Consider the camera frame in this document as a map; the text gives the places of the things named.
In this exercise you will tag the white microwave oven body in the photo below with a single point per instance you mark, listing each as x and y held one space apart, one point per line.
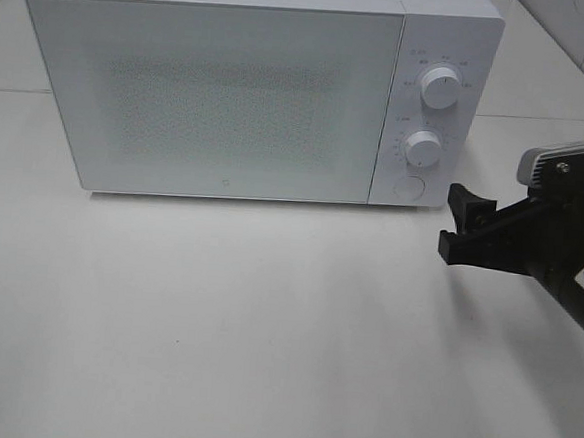
461 33

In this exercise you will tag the upper white power knob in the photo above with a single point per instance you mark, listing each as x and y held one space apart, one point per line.
440 86

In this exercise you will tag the white microwave door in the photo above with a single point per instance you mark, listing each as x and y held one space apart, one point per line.
219 101

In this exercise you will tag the round white door button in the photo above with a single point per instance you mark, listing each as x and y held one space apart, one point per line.
409 189

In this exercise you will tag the white timer knob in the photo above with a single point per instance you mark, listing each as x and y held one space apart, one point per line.
422 148

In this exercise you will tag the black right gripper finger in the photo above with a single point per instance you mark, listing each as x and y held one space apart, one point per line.
553 172

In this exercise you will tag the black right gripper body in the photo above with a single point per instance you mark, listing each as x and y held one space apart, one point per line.
542 236

